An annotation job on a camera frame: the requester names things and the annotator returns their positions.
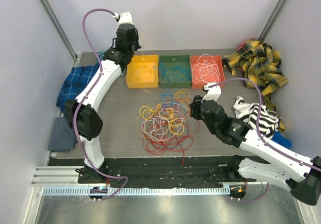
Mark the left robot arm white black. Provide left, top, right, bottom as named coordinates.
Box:
left=65, top=23, right=141, bottom=183

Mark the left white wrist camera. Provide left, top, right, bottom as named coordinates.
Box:
left=112, top=12, right=134, bottom=25

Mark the red plastic bin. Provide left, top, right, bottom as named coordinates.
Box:
left=190, top=54, right=225, bottom=89

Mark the red cable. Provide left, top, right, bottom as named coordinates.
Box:
left=142, top=93, right=201, bottom=166

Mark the blue plaid cloth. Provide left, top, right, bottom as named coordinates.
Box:
left=56, top=63, right=99, bottom=116

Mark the grey folded cloth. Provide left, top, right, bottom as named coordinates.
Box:
left=48, top=117, right=76, bottom=152

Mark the right aluminium frame post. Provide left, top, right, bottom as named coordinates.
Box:
left=258, top=0, right=288, bottom=41

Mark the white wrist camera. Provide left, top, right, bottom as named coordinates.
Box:
left=201, top=82, right=221, bottom=103
left=112, top=12, right=134, bottom=25

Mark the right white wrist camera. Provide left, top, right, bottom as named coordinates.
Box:
left=201, top=82, right=221, bottom=103

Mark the pink cloth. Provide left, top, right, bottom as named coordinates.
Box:
left=236, top=38, right=256, bottom=51

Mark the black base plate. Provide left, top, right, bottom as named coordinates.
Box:
left=76, top=156, right=245, bottom=189

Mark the yellow plastic bin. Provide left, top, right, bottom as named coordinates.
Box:
left=126, top=55, right=159, bottom=88

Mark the short white cable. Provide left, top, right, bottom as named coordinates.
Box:
left=192, top=59, right=219, bottom=80
left=199, top=59, right=224, bottom=84

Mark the light blue cloth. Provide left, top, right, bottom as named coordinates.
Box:
left=95, top=51, right=126, bottom=76

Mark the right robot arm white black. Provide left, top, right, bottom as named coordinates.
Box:
left=190, top=95, right=320, bottom=206

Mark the slotted cable duct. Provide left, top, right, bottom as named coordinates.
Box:
left=42, top=185, right=230, bottom=197

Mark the bright blue cloth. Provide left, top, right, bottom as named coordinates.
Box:
left=271, top=131, right=292, bottom=149

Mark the thin yellow cable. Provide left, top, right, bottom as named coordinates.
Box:
left=131, top=58, right=157, bottom=94

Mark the aluminium frame post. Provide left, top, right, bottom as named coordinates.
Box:
left=258, top=0, right=288, bottom=41
left=39, top=0, right=77, bottom=62

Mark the yellow plaid shirt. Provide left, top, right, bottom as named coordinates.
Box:
left=222, top=40, right=289, bottom=132

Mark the blue cable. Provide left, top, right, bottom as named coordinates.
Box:
left=174, top=67, right=193, bottom=83
left=152, top=60, right=181, bottom=83
left=160, top=88, right=174, bottom=109
left=170, top=64, right=192, bottom=83

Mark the black white striped cloth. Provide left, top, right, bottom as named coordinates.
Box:
left=233, top=96, right=281, bottom=139

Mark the orange cable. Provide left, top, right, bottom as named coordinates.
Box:
left=135, top=89, right=195, bottom=139

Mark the left aluminium frame post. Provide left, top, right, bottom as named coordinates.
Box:
left=39, top=0, right=77, bottom=62

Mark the green plastic bin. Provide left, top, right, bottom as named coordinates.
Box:
left=158, top=55, right=192, bottom=88

